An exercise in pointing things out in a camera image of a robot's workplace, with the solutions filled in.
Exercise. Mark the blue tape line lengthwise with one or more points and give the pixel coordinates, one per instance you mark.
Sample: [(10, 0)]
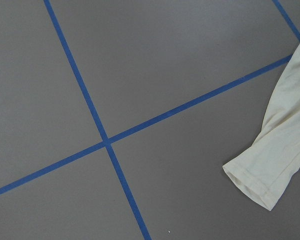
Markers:
[(98, 123)]

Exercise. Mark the cream long-sleeve graphic shirt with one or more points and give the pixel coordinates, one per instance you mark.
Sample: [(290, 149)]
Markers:
[(263, 171)]

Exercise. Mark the blue tape line far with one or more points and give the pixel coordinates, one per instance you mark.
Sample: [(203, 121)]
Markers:
[(287, 18)]

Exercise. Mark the blue tape line crosswise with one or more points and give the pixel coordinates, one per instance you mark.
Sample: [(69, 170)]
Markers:
[(143, 125)]

